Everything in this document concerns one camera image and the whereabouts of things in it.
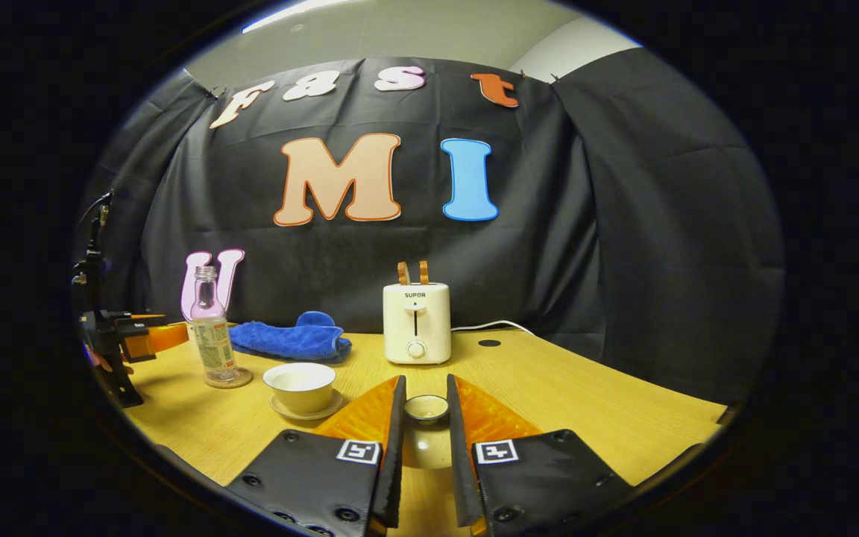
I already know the blue towel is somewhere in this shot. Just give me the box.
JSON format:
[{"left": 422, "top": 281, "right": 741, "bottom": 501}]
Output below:
[{"left": 228, "top": 311, "right": 353, "bottom": 364}]

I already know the cream saucer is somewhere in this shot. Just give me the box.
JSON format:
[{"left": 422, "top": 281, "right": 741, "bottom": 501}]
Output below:
[{"left": 270, "top": 389, "right": 344, "bottom": 421}]

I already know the clear water bottle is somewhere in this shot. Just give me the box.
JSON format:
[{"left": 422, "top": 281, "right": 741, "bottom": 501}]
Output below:
[{"left": 189, "top": 266, "right": 241, "bottom": 383}]

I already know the white toaster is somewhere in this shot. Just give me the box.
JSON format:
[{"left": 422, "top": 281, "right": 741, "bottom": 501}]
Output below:
[{"left": 383, "top": 282, "right": 452, "bottom": 365}]

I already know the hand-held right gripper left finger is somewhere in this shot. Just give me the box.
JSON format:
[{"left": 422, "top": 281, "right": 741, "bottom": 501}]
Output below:
[{"left": 224, "top": 375, "right": 408, "bottom": 537}]

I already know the black backdrop cloth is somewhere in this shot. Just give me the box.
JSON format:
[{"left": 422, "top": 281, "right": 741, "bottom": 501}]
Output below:
[{"left": 75, "top": 48, "right": 787, "bottom": 407}]

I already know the round coaster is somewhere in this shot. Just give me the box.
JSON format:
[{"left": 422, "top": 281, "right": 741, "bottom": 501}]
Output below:
[{"left": 204, "top": 368, "right": 254, "bottom": 390}]

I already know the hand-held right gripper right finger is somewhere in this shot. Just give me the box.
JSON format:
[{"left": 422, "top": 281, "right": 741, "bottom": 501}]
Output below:
[{"left": 446, "top": 374, "right": 635, "bottom": 537}]

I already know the cream teacup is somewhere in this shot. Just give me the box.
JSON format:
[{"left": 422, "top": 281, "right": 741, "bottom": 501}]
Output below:
[{"left": 262, "top": 362, "right": 336, "bottom": 415}]

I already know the cream teacup lid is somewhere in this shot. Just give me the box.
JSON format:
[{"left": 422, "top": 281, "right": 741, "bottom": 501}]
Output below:
[{"left": 398, "top": 394, "right": 454, "bottom": 471}]

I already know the white toaster cable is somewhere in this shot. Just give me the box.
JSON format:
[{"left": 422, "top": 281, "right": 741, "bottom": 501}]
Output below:
[{"left": 449, "top": 320, "right": 538, "bottom": 337}]

